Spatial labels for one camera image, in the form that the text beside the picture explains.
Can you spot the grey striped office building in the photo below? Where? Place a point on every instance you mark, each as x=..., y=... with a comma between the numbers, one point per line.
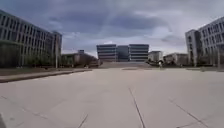
x=122, y=52

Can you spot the pale concrete paved plaza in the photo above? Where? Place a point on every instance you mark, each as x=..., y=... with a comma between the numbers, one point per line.
x=110, y=93

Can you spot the low brown building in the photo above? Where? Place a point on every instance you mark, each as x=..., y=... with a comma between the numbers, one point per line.
x=78, y=58

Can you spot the small pale building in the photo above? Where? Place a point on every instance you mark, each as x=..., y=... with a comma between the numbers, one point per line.
x=155, y=55

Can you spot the pole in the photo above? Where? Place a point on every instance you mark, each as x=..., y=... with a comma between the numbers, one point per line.
x=56, y=50

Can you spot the low beige building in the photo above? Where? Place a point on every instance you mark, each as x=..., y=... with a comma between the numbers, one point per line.
x=176, y=58

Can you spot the raised kerb strip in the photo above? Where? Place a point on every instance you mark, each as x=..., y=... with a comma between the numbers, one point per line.
x=33, y=75

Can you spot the large grey glass-fronted building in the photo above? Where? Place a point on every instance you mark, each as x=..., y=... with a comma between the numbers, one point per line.
x=23, y=43

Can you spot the tall grey windowed building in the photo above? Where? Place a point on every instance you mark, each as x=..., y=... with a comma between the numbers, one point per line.
x=208, y=41

